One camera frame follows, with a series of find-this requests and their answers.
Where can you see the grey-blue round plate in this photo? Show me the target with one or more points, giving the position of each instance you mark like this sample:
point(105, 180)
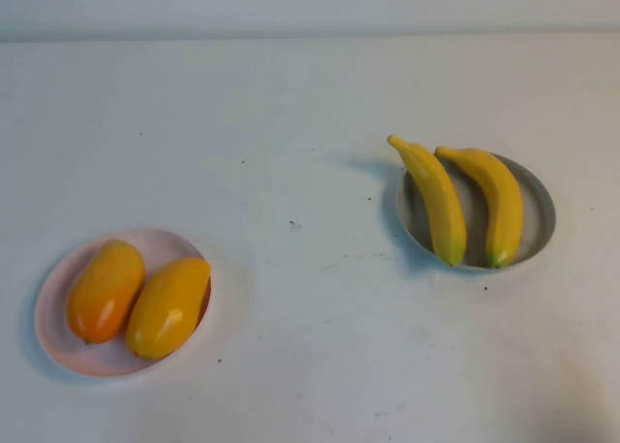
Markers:
point(540, 205)

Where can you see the orange-tinted plastic mango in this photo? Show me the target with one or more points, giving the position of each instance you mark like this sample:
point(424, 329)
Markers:
point(104, 293)

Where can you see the pink round plate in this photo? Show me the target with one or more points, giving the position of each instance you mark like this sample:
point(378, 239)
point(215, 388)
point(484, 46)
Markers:
point(63, 351)

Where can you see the long yellow banana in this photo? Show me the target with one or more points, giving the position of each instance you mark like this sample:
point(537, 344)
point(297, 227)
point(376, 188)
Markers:
point(504, 205)

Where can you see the strongly curved yellow banana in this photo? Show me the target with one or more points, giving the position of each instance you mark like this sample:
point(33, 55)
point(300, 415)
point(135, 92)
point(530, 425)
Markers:
point(438, 196)

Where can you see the yellow plastic mango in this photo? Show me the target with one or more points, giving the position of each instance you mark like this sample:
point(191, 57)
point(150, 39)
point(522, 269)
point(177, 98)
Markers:
point(167, 312)

